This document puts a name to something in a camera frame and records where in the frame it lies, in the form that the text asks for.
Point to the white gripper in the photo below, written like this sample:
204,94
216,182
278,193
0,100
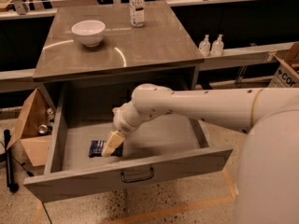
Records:
124,126

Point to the blue rxbar blueberry bar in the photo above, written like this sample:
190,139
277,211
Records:
97,146

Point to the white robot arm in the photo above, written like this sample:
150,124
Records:
267,180

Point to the open grey top drawer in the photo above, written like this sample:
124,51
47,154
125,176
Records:
174,146

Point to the grey cabinet counter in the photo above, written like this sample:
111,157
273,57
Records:
161,52

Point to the upper aluminium can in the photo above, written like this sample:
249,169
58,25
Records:
50,114

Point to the aluminium can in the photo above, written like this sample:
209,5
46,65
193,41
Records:
50,114
44,129

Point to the lower aluminium can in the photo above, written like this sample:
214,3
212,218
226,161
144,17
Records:
44,129

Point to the brown cardboard box with cans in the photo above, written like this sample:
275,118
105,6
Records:
33,115

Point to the white ceramic bowl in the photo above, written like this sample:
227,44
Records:
89,33

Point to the black pole on floor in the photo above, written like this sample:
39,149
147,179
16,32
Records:
11,184

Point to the left hand sanitizer bottle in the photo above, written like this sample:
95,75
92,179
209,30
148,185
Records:
204,46

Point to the hand sanitizer bottle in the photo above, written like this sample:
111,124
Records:
217,47
204,46

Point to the right hand sanitizer bottle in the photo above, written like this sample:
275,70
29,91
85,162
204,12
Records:
217,47

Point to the white labelled drink bottle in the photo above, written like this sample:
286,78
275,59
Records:
137,16

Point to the black drawer handle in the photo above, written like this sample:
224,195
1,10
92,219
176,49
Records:
137,175

